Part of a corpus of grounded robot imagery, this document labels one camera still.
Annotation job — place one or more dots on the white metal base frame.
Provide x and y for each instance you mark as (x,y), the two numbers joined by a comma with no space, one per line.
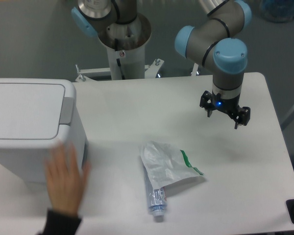
(155,70)

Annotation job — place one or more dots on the blue bag in background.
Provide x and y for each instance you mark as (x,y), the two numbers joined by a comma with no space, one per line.
(277,11)

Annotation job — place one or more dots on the bare human hand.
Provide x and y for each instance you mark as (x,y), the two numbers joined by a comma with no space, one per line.
(65,183)

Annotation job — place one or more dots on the clear plastic bottle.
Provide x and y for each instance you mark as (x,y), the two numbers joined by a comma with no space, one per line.
(156,199)

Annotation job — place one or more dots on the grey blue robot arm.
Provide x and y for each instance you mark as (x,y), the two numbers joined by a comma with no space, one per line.
(212,46)

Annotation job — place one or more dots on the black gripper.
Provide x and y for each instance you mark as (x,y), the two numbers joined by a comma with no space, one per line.
(211,102)

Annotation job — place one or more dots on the dark sleeved forearm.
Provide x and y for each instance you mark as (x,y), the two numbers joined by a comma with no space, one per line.
(60,224)

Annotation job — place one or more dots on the crumpled white plastic bag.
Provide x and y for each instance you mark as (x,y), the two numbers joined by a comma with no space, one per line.
(166,164)

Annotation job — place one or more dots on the white plastic trash can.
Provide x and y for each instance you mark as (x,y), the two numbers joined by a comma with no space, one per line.
(25,158)

